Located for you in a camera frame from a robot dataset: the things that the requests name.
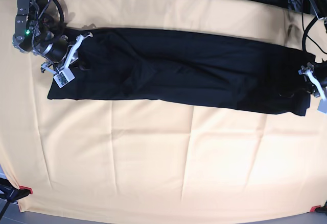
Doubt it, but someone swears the red black clamp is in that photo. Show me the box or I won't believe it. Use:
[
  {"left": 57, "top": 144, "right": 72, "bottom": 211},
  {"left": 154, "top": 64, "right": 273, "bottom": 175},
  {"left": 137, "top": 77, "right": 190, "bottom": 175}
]
[
  {"left": 1, "top": 178, "right": 33, "bottom": 203},
  {"left": 310, "top": 202, "right": 327, "bottom": 214}
]

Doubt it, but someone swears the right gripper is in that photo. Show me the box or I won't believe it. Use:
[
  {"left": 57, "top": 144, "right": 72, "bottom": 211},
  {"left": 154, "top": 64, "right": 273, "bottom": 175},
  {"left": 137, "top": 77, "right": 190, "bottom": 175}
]
[{"left": 43, "top": 39, "right": 73, "bottom": 64}]

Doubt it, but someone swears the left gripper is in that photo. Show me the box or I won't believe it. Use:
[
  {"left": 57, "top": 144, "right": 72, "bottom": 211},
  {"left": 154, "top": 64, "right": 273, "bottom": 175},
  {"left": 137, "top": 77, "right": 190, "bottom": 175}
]
[{"left": 306, "top": 64, "right": 326, "bottom": 95}]

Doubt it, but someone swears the yellow table cloth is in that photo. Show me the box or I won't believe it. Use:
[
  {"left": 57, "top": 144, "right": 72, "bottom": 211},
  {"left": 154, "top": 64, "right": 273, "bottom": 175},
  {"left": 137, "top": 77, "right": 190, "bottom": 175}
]
[{"left": 1, "top": 0, "right": 326, "bottom": 223}]

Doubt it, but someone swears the black T-shirt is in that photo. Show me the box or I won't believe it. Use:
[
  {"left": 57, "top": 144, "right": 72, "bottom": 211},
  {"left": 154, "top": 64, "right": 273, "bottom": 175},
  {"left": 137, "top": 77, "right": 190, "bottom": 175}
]
[{"left": 48, "top": 28, "right": 315, "bottom": 116}]

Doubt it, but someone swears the red black clamp left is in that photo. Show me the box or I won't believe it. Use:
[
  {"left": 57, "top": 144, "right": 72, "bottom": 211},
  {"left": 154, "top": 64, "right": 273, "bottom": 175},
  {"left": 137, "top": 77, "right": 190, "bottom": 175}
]
[{"left": 1, "top": 178, "right": 33, "bottom": 203}]

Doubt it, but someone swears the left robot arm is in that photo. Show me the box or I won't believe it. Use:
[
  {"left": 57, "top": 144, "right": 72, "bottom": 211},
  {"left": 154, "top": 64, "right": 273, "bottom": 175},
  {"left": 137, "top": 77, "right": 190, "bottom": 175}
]
[{"left": 299, "top": 0, "right": 326, "bottom": 99}]

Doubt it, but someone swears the red black clamp right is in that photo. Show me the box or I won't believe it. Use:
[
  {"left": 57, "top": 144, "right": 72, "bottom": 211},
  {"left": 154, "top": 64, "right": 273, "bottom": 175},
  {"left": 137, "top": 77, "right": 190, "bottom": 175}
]
[{"left": 310, "top": 202, "right": 327, "bottom": 214}]

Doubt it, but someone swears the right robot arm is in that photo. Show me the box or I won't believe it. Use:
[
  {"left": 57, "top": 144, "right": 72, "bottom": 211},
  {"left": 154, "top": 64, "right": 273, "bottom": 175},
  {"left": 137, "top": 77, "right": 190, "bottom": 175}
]
[{"left": 13, "top": 0, "right": 73, "bottom": 67}]

